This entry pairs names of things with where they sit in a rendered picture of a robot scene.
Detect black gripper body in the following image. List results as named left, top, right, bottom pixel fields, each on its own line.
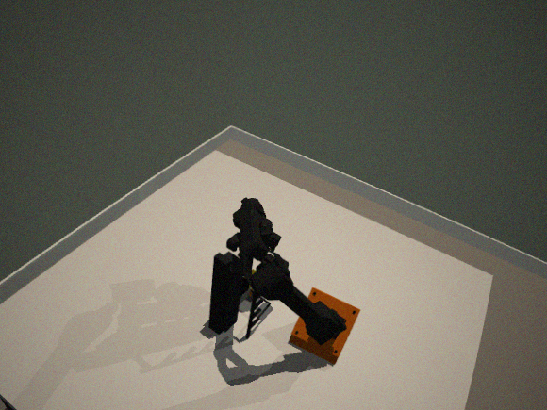
left=226, top=232, right=289, bottom=267

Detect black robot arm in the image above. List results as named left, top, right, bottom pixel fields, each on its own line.
left=233, top=197, right=347, bottom=346

